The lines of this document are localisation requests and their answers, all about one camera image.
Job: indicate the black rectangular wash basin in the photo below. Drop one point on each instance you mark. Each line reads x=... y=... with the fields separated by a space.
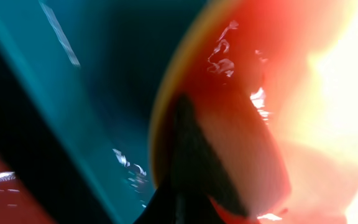
x=34 y=153

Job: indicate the yellow plate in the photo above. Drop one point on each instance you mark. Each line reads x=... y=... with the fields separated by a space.
x=297 y=62

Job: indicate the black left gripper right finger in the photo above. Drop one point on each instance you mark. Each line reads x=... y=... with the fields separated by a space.
x=195 y=208

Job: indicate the blue plastic tray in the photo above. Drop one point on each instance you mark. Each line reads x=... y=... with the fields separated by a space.
x=92 y=69

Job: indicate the green and orange sponge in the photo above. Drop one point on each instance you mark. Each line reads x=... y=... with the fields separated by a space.
x=223 y=150

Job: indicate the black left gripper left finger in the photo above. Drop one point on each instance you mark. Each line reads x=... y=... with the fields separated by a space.
x=161 y=208

